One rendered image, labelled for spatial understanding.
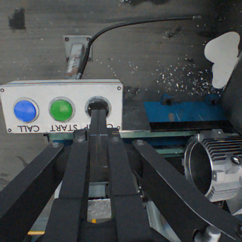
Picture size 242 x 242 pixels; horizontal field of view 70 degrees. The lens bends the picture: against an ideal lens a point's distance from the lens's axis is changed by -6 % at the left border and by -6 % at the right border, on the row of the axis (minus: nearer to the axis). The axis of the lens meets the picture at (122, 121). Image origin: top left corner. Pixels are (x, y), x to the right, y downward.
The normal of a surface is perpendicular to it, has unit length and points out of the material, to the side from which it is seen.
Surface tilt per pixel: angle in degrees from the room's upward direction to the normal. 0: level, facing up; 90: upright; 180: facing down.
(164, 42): 0
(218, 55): 0
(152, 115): 90
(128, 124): 90
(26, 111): 24
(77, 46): 90
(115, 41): 0
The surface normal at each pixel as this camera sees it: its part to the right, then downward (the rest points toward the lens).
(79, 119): 0.12, 0.34
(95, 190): 0.07, -0.72
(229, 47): 0.10, 0.69
